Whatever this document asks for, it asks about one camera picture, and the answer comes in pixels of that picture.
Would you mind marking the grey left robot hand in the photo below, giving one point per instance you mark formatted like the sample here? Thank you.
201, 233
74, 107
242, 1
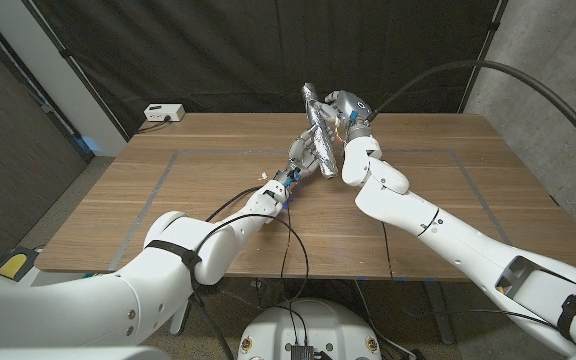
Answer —
300, 155

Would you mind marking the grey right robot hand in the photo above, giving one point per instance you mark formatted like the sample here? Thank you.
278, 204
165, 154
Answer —
353, 107

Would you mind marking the silver foil bag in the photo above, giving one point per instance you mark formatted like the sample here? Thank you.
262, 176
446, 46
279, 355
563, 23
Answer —
320, 135

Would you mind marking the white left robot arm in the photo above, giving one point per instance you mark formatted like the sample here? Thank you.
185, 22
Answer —
118, 300

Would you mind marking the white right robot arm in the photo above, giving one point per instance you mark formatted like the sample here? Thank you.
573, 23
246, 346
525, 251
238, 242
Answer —
443, 235

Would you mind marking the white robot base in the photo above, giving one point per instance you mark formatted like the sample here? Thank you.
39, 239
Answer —
313, 325

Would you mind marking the white power strip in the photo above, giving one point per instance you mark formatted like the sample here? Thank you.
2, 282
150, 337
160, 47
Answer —
163, 112

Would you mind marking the black backdrop cloth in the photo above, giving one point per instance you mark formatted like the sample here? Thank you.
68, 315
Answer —
218, 50

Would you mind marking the black backdrop stand pole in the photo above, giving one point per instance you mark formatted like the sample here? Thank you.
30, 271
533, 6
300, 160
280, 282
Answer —
68, 57
493, 27

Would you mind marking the grey tape outline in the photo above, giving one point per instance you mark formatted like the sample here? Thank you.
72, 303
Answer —
143, 212

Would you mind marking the black box on base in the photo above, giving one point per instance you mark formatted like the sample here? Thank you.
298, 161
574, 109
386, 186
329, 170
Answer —
301, 352

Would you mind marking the white table leg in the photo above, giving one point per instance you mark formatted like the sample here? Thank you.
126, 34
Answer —
180, 320

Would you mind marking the grey table leg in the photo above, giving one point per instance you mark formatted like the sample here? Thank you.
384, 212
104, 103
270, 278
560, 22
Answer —
440, 315

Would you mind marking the dark brown door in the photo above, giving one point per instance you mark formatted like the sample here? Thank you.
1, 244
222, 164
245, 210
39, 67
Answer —
8, 150

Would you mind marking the yellow foot pedal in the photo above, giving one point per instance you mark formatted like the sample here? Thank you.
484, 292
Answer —
13, 266

